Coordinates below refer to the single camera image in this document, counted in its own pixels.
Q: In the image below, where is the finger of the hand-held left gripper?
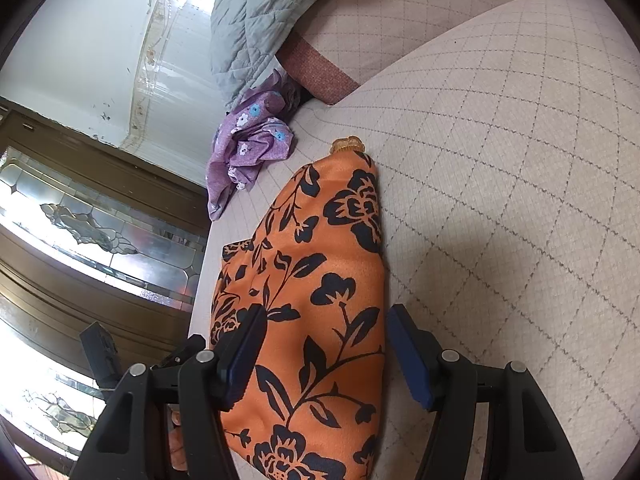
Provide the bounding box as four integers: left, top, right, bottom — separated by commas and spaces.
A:
149, 334, 207, 370

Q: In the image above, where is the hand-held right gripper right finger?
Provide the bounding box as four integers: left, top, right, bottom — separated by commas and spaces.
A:
387, 303, 586, 480

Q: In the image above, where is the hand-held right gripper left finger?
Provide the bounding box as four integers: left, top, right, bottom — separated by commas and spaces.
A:
67, 304, 269, 480

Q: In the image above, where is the orange black floral garment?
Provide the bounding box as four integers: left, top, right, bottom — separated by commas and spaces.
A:
167, 136, 389, 480

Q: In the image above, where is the wooden door with stained glass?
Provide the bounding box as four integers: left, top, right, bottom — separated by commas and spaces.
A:
0, 100, 212, 477

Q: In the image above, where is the purple floral cloth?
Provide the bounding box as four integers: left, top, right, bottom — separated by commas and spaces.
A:
205, 69, 297, 222

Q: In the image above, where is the beige checked sofa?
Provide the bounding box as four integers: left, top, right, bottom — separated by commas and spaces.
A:
187, 0, 640, 480

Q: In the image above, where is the grey quilted blanket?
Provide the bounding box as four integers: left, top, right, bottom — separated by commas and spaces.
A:
210, 0, 377, 106

